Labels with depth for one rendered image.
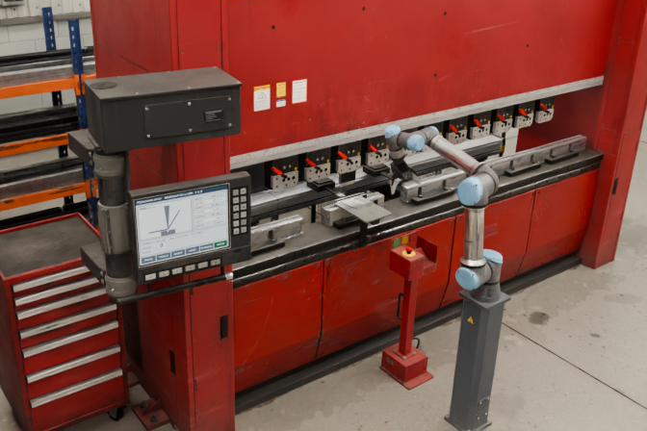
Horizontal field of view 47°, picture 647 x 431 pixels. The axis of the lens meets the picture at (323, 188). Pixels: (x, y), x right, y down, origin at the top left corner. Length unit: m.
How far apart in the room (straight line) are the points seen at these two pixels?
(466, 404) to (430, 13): 2.01
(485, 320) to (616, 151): 2.15
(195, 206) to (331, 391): 1.84
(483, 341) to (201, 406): 1.39
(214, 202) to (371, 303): 1.76
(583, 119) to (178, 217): 3.53
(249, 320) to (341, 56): 1.38
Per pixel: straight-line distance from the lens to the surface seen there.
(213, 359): 3.68
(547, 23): 4.82
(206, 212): 2.78
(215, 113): 2.68
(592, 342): 5.02
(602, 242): 5.79
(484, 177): 3.39
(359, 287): 4.20
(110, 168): 2.73
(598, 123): 5.54
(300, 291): 3.93
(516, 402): 4.39
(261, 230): 3.77
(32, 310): 3.57
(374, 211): 3.94
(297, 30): 3.53
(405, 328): 4.27
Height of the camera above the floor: 2.67
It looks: 24 degrees down
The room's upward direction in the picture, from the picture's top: 2 degrees clockwise
